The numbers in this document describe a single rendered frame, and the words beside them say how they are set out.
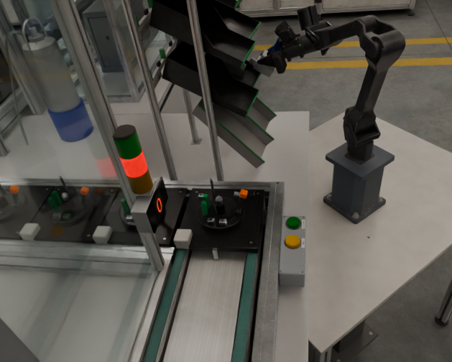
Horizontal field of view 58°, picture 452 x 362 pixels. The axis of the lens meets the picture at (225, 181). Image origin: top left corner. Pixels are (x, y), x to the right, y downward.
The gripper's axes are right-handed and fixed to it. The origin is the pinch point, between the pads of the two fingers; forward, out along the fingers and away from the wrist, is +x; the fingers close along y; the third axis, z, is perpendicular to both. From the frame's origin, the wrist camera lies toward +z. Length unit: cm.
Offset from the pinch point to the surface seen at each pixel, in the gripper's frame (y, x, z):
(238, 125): 11.5, 14.9, -15.9
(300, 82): -213, 62, -117
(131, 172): 66, 13, 10
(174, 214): 46, 30, -22
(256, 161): 22.8, 8.7, -24.0
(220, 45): 16.2, 6.0, 13.5
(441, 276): -19, -34, -147
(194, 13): 24.8, 4.6, 26.3
